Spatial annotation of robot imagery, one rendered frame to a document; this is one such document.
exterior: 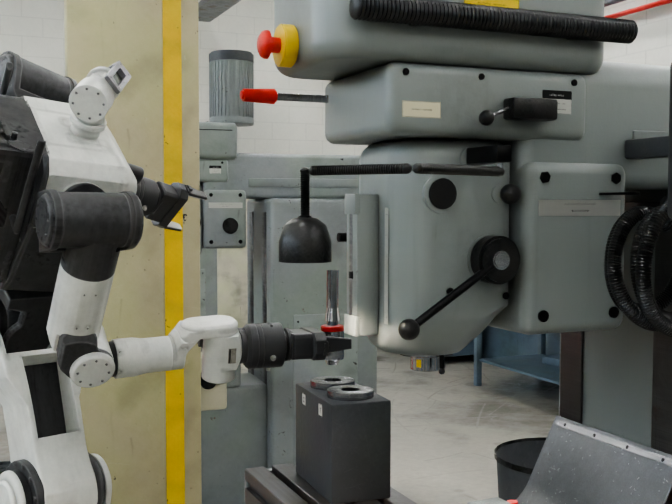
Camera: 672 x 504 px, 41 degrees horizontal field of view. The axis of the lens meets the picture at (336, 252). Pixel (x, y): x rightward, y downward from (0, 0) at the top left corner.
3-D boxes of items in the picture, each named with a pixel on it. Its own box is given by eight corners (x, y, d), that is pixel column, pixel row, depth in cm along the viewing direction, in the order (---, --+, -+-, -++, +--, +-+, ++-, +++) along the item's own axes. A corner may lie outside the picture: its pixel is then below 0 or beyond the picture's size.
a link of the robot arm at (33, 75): (-13, 127, 172) (26, 73, 168) (-23, 99, 177) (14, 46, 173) (40, 147, 181) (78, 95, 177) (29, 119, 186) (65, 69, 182)
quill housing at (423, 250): (404, 364, 128) (405, 135, 126) (345, 343, 147) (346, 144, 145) (518, 355, 135) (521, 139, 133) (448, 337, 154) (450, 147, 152)
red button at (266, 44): (263, 56, 126) (263, 26, 126) (254, 60, 130) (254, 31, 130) (285, 57, 127) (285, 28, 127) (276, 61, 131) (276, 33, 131)
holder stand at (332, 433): (330, 505, 168) (331, 397, 167) (294, 472, 188) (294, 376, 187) (391, 498, 172) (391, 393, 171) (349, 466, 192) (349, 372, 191)
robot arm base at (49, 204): (48, 269, 140) (53, 197, 137) (25, 245, 150) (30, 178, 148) (140, 266, 149) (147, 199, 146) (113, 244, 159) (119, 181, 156)
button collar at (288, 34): (286, 63, 126) (286, 20, 126) (272, 69, 132) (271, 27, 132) (299, 64, 127) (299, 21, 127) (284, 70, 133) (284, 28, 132)
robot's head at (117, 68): (67, 91, 156) (102, 68, 154) (81, 75, 163) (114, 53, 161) (91, 120, 158) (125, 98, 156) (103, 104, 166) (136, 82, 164)
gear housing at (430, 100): (389, 133, 123) (390, 59, 122) (321, 144, 145) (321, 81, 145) (590, 140, 136) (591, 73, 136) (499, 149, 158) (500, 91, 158)
